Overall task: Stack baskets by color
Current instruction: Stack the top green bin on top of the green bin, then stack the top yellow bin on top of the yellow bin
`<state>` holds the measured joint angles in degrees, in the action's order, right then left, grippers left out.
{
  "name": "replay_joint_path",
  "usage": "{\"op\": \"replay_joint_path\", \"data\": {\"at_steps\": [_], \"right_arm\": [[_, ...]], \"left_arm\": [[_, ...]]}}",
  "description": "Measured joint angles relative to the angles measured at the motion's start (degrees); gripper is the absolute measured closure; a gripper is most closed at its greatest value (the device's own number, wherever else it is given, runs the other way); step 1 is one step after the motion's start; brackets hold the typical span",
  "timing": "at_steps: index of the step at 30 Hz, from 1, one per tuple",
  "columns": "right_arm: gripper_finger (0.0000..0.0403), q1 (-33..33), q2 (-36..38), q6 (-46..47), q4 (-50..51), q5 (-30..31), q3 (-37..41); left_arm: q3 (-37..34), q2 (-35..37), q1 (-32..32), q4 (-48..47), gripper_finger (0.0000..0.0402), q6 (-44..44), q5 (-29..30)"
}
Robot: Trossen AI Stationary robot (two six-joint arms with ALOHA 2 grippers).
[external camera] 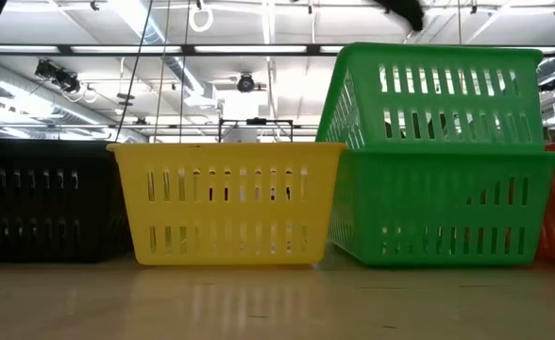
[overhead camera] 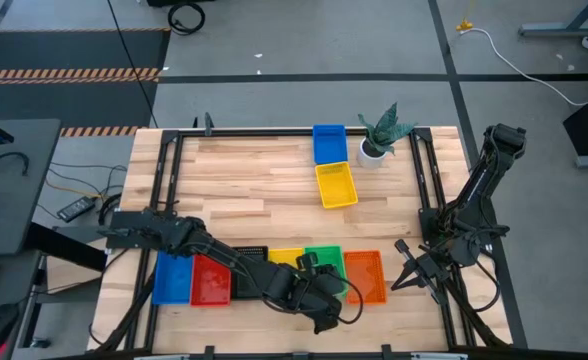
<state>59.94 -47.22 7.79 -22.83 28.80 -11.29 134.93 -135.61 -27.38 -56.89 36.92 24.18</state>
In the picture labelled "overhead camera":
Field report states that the snake plant in white pot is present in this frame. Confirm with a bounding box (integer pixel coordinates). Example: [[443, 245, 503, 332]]
[[356, 101, 419, 170]]

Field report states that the black cable loop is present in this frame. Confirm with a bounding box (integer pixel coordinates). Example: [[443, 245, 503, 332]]
[[0, 151, 31, 177]]

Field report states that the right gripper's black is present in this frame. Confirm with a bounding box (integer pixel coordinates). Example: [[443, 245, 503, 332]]
[[391, 238, 451, 307]]

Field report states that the coiled black cable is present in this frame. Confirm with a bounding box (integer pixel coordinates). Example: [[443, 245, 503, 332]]
[[167, 1, 207, 36]]

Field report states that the orange slotted plastic basket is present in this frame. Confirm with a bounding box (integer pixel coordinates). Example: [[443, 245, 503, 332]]
[[342, 248, 389, 306]]

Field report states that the blue slotted plastic basket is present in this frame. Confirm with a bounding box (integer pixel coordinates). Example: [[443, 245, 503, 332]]
[[151, 250, 196, 306], [312, 123, 350, 166]]

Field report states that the long thin black cable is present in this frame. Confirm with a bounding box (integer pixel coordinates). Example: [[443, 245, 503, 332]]
[[105, 0, 161, 130]]

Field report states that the black aluminium table frame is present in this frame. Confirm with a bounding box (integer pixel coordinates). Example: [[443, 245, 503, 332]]
[[123, 125, 513, 360]]

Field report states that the dark keyboard desk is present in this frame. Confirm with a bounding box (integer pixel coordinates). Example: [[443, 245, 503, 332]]
[[0, 249, 45, 360]]

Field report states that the black slotted plastic basket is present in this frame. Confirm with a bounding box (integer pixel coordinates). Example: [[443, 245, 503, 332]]
[[232, 244, 271, 301]]

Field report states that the white floor cable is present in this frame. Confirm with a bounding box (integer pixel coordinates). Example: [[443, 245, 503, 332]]
[[458, 25, 588, 109]]

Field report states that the red slotted plastic basket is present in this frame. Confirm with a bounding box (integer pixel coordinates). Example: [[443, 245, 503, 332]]
[[189, 253, 234, 308]]

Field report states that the black hazard-striped floor mat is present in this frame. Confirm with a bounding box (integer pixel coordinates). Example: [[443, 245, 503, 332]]
[[0, 27, 172, 139]]

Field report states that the green slotted plastic basket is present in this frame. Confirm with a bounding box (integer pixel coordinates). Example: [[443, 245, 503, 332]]
[[303, 243, 349, 300]]

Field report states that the dark grey desk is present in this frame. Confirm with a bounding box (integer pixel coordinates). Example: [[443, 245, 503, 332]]
[[0, 118, 108, 274]]

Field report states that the yellow slotted plastic basket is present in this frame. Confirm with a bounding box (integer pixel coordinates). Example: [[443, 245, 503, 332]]
[[267, 247, 306, 271], [314, 160, 360, 210]]

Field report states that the black power adapter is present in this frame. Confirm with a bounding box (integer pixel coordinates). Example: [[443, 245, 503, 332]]
[[56, 195, 98, 224]]

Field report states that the grey metal table base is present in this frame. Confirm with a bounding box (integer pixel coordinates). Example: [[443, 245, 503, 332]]
[[517, 0, 588, 38]]

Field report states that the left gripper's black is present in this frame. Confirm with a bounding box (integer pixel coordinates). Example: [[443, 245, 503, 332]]
[[273, 251, 348, 335]]

